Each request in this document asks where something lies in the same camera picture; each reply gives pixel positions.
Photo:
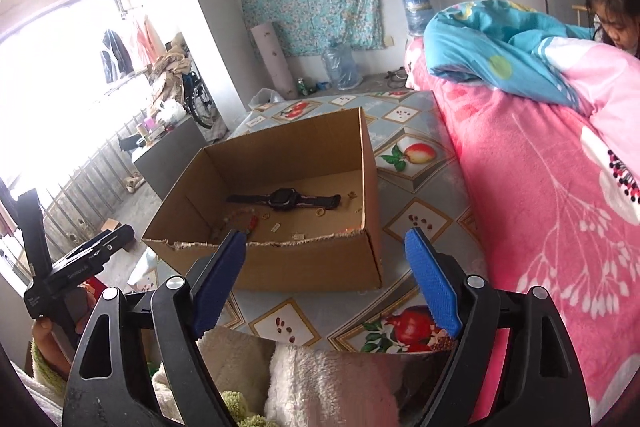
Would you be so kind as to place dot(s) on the grey cabinet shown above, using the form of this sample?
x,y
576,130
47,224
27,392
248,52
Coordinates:
x,y
165,162

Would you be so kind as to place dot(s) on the pink hanging garment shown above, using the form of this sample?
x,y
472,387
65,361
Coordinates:
x,y
147,39

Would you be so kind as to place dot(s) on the pink blanket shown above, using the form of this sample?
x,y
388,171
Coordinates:
x,y
525,207

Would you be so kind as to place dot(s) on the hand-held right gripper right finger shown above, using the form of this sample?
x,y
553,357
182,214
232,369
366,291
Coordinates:
x,y
432,287

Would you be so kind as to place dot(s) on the wheelchair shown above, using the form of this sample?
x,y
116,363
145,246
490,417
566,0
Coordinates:
x,y
200,102

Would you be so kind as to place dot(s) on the dark hanging jacket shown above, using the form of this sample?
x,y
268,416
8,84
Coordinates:
x,y
114,54

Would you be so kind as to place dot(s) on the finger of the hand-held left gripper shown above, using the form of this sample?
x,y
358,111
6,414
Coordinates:
x,y
110,242

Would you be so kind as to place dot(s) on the pink container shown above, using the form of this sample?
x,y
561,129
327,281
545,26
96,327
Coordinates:
x,y
149,125

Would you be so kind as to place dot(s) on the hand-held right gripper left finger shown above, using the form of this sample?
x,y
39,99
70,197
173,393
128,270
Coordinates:
x,y
220,282

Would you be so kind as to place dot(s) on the blue quilt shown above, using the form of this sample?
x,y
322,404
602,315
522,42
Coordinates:
x,y
475,42

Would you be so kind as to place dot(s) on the pair of beige sandals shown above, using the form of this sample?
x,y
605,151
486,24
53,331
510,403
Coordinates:
x,y
134,183

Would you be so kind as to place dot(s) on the black smartwatch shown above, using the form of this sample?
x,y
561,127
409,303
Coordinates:
x,y
280,198

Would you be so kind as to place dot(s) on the white and green fleece garment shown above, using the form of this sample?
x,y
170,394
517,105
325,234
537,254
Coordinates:
x,y
320,387

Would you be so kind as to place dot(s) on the pile of beige clothes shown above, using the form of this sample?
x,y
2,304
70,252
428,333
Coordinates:
x,y
170,67

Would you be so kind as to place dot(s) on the brown cardboard box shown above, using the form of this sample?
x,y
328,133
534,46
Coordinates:
x,y
310,267

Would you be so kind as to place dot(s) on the fruit print tablecloth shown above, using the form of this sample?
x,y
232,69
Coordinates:
x,y
415,187

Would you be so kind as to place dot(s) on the green can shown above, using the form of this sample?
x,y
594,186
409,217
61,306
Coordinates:
x,y
301,87

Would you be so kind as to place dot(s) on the metal railing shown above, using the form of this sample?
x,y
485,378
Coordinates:
x,y
87,187

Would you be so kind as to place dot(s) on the person's left hand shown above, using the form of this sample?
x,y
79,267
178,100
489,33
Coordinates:
x,y
47,342

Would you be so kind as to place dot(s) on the white plastic bag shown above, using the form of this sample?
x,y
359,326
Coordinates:
x,y
265,98

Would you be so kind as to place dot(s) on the small cardboard box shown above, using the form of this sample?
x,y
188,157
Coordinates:
x,y
111,224

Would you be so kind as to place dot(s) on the blue water jug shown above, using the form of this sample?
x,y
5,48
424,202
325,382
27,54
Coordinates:
x,y
416,9

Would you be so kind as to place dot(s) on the empty clear water jug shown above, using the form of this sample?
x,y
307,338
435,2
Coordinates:
x,y
342,67

